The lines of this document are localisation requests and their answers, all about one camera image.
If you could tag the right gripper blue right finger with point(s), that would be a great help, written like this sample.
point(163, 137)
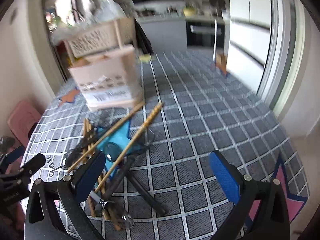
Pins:
point(259, 205)

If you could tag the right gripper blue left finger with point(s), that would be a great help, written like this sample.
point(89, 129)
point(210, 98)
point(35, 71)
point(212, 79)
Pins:
point(42, 220)

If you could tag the yellow patterned wooden chopstick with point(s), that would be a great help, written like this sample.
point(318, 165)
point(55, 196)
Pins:
point(137, 135)

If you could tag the black handled metal spoon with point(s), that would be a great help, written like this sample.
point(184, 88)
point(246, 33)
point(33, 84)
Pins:
point(140, 187)

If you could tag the plain wooden chopstick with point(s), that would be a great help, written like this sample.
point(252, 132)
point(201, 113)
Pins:
point(107, 134)

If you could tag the pink plastic stool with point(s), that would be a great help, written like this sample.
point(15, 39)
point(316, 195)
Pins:
point(23, 120)

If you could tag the grey checkered tablecloth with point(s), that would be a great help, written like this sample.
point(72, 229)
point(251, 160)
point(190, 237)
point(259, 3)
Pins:
point(203, 111)

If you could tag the beige utensil holder caddy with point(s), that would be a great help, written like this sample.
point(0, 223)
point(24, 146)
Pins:
point(108, 79)

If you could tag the beige flower-pattern rack basket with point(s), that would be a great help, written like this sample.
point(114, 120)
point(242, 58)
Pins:
point(101, 36)

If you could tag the black built-in oven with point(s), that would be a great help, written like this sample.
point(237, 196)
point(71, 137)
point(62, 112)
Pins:
point(205, 34)

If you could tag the white refrigerator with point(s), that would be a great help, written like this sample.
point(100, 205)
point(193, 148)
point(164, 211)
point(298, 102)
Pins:
point(249, 40)

